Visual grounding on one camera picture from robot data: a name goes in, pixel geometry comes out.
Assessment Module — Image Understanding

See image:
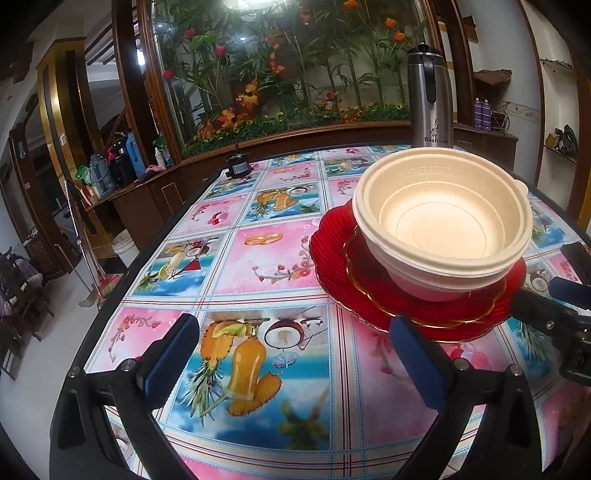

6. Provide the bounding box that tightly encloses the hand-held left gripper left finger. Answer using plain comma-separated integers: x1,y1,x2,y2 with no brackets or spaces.
48,313,201,480

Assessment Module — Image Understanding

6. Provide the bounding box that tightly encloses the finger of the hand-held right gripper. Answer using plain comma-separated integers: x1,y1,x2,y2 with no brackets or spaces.
510,288,591,385
549,241,591,306

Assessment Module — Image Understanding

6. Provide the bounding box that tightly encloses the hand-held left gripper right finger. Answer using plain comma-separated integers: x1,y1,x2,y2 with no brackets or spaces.
389,315,543,480

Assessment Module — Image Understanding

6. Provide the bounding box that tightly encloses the small red scalloped plate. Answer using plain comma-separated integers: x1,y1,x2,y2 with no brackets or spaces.
342,226,509,329

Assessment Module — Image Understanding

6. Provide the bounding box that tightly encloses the large red scalloped plate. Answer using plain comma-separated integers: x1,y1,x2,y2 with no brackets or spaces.
308,200,528,343

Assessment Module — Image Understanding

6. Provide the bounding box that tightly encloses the colourful broom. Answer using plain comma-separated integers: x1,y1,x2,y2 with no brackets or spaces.
95,272,123,305

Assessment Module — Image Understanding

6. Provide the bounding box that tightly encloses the white bucket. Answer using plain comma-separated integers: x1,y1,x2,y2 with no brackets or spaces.
112,231,139,266

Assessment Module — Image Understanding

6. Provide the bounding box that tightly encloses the fruit print tablecloth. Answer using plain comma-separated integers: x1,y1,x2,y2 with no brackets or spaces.
85,144,591,480

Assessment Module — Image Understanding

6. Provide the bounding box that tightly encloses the black bag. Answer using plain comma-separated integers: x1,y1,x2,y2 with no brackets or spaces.
547,124,579,155

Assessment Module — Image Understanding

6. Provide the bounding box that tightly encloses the dark wooden chair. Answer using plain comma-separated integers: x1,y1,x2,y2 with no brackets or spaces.
0,249,54,381

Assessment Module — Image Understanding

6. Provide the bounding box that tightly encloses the wooden counter cabinet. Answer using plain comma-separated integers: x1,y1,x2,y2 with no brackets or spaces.
83,159,227,241

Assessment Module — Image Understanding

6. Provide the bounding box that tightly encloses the wooden sideboard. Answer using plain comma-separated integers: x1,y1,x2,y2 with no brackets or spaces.
455,124,519,172

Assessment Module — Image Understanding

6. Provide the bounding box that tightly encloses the blue water jug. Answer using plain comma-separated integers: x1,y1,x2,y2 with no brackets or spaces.
89,152,116,193

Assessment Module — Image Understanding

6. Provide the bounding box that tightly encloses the black kettle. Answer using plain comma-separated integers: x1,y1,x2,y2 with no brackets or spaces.
107,131,137,188

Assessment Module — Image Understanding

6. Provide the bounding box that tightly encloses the small black device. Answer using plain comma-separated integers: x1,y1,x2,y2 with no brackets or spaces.
225,148,254,180

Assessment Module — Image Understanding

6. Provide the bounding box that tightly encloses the blue box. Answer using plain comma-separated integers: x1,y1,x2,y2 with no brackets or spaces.
124,131,147,178

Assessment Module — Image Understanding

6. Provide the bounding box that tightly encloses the steel thermos flask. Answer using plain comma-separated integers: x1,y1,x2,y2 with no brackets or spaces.
406,42,455,149

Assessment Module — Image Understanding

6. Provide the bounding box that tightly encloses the gold framed display cabinet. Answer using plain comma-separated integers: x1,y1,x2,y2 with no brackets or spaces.
36,39,116,245

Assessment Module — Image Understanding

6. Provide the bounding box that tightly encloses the glass flower display case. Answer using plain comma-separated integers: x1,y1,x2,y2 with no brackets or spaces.
139,0,444,160

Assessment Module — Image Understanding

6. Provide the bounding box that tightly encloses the mop with metal handle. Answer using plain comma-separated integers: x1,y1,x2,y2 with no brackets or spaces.
64,179,100,308

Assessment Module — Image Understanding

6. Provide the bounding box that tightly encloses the wire rack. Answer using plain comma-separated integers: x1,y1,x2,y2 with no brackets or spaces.
492,104,513,134

